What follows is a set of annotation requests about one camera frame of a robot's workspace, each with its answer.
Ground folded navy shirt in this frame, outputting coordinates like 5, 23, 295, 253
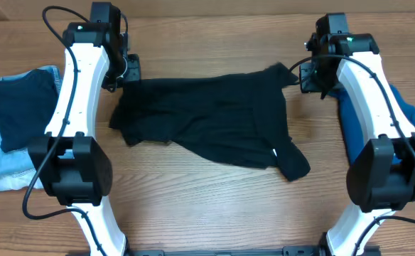
0, 69, 58, 153

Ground folded light denim jeans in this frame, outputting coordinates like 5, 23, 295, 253
0, 169, 36, 192

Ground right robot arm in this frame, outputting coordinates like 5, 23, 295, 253
296, 13, 415, 255

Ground folded blue jeans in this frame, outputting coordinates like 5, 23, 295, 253
0, 65, 62, 176

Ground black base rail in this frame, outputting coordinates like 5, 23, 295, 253
126, 246, 329, 256

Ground blue t-shirt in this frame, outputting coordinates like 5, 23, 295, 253
329, 85, 415, 165

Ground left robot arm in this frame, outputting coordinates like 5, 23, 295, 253
22, 2, 141, 255

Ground black t-shirt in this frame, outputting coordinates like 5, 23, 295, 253
109, 63, 311, 181

